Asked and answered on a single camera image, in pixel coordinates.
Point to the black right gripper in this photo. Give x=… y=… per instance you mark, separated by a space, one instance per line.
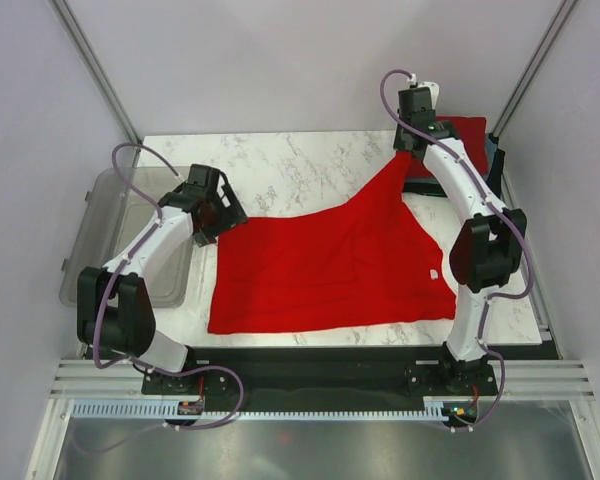
x=398 y=141

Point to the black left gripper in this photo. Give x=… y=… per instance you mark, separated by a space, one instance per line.
x=232 y=217

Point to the bright red t-shirt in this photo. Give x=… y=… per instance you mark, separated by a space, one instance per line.
x=365 y=262

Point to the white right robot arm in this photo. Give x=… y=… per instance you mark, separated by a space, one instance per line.
x=489 y=247

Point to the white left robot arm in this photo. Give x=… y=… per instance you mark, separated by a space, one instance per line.
x=115 y=315

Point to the folded grey-blue t-shirt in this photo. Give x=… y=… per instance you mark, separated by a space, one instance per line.
x=490 y=150

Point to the clear grey plastic bin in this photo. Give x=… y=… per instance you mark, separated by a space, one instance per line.
x=114 y=216

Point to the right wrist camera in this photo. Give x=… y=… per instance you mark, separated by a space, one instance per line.
x=417 y=103

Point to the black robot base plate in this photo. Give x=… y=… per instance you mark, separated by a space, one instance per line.
x=324 y=378

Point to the right aluminium frame post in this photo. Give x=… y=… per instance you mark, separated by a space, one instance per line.
x=550 y=36

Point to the aluminium frame post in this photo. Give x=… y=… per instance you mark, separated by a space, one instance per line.
x=550 y=36
x=89 y=58

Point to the left aluminium frame post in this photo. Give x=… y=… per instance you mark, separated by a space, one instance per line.
x=89 y=58

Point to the white slotted cable duct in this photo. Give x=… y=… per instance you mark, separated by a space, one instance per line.
x=174 y=410

